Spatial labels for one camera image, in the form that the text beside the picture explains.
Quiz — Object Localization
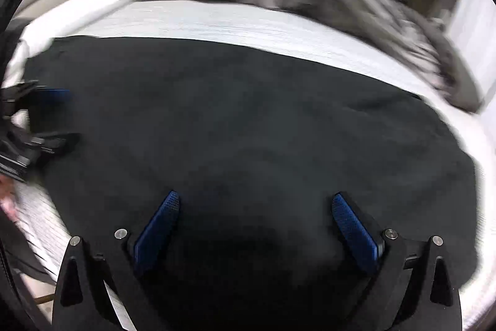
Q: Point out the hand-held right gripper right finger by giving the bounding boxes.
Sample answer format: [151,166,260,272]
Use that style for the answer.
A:
[332,193,464,331]

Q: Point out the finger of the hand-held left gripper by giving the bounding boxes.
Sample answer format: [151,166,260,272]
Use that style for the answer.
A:
[10,131,83,163]
[0,81,74,115]

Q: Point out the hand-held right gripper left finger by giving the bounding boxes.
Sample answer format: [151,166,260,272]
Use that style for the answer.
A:
[51,190,181,331]

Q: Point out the black pants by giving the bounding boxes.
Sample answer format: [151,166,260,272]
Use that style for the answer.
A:
[23,35,479,331]

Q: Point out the white pillow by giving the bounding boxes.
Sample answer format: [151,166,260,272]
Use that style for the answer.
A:
[15,0,139,56]

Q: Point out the white mesh mattress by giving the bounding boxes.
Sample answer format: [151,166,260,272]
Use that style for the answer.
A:
[6,0,496,331]

